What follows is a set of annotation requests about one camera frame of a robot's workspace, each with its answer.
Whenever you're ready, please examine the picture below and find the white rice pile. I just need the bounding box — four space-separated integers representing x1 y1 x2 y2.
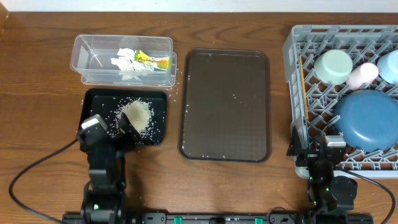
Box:
103 96 166 146

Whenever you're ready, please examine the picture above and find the dark blue plate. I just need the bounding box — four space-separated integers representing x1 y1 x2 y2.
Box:
334 90 397 152

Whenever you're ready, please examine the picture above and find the white tissue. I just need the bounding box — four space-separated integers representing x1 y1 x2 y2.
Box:
131 61 154 71
111 48 136 80

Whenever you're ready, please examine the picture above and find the green yellow snack wrapper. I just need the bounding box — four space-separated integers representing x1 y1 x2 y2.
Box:
134 50 170 70

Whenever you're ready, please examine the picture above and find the wooden chopstick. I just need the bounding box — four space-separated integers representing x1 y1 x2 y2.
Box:
299 55 309 120

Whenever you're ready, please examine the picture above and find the mint green bowl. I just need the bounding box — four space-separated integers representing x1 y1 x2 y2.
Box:
314 50 353 85

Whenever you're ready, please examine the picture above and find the pink cup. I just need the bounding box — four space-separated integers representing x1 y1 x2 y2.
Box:
346 62 379 91

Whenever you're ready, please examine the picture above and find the light blue bowl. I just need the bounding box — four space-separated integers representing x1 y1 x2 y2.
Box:
377 50 398 85

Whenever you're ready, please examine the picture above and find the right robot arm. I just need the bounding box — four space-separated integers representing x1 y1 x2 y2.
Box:
287 128 358 223

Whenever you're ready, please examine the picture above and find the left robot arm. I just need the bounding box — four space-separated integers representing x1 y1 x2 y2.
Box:
76 113 140 224

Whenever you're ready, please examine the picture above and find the black plastic tray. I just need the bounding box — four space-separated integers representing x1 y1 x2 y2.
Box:
80 88 167 146

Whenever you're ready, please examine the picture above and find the clear plastic bin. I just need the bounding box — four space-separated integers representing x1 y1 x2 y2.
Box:
70 34 177 87

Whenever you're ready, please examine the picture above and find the brown serving tray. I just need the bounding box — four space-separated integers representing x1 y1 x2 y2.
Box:
178 49 272 163

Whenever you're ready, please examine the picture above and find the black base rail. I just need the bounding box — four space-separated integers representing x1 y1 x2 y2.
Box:
62 212 374 224

